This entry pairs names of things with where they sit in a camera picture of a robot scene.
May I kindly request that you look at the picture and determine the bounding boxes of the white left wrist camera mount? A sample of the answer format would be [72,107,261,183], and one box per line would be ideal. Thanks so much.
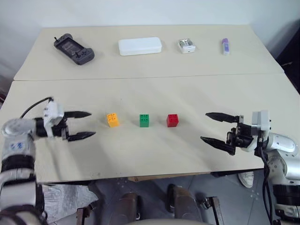
[43,100,65,138]

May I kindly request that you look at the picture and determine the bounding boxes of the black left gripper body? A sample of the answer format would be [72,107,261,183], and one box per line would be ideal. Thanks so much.
[52,114,70,142]

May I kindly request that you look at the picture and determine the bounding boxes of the crumpled grey plastic sheet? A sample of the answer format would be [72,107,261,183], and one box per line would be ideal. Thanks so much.
[37,183,99,224]

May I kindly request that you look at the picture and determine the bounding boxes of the white and purple tube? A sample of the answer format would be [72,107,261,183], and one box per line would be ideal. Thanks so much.
[221,37,231,56]

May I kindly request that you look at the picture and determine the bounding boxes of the black handheld game console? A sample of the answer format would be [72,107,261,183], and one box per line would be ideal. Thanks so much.
[52,33,96,66]

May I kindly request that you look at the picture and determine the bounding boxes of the white shoe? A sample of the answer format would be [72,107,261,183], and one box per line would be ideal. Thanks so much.
[238,171,255,188]

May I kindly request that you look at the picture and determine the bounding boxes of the white rectangular plastic case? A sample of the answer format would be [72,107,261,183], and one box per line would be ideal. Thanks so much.
[118,36,164,57]

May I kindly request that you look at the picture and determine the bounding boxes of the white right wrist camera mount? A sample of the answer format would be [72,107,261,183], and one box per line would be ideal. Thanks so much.
[243,109,272,153]

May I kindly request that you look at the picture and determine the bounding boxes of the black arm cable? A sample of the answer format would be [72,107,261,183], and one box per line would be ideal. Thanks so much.
[256,131,282,225]
[20,96,56,119]

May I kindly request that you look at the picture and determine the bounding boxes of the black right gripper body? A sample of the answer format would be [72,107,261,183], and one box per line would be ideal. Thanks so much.
[226,114,255,149]

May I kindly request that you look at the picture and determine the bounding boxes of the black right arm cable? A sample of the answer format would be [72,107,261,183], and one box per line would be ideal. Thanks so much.
[256,131,282,225]

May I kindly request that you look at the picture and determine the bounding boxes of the small white battery charger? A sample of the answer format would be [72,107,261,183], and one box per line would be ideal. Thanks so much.
[176,38,196,55]

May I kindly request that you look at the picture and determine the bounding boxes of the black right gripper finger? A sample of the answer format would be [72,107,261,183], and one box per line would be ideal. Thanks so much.
[205,112,240,123]
[200,136,236,156]

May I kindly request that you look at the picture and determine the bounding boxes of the red studded building cube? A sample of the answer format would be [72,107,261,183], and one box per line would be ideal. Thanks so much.
[166,113,180,128]

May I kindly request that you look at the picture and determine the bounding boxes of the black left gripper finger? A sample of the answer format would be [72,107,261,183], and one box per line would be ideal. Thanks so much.
[64,110,92,119]
[67,131,97,143]

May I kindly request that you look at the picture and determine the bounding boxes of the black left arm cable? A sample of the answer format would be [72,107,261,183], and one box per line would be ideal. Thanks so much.
[20,96,56,119]

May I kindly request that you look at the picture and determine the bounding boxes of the brown cardboard piece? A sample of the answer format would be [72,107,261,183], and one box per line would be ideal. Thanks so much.
[127,174,195,183]

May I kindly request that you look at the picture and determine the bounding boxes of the green studded building cube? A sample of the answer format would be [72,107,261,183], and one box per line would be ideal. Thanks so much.
[139,113,151,128]

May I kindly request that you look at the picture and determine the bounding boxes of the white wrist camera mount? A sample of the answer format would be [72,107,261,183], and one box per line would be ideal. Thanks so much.
[43,100,65,138]
[243,109,272,153]

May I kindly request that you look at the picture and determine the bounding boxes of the dark rounded brown shape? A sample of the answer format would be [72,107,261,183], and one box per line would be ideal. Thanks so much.
[165,183,204,221]
[118,192,142,222]

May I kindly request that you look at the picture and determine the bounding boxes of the yellow studded building cube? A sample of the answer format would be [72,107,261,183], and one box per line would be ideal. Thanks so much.
[106,112,120,128]

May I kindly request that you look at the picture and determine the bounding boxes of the dark metal frame leg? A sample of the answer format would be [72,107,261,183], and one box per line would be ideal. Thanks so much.
[201,195,225,225]
[75,204,92,225]

